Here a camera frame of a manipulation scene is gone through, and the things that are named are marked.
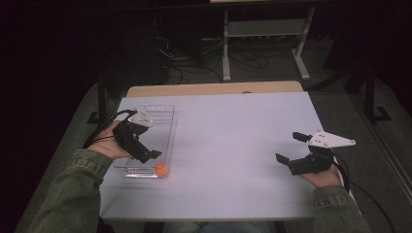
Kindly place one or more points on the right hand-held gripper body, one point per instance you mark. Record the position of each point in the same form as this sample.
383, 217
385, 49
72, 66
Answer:
314, 163

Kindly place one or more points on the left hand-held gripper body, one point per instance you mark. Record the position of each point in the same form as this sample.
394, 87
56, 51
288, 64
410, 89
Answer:
128, 137

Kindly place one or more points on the orange ball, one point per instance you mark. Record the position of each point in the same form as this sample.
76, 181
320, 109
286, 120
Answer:
161, 170

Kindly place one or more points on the clear plastic tray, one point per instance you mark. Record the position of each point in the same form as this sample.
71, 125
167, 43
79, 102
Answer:
163, 129

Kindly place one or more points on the person's right hand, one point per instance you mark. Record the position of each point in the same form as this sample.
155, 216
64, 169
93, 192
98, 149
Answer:
324, 179

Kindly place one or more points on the person's left hand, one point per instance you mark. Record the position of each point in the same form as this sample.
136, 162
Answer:
105, 145

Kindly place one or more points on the black metal stand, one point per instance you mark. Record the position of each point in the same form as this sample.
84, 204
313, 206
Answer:
101, 97
370, 97

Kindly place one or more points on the white table mat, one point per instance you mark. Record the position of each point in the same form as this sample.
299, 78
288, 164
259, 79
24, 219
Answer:
226, 145

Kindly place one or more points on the white metal desk frame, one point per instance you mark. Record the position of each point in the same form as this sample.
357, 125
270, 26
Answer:
265, 28

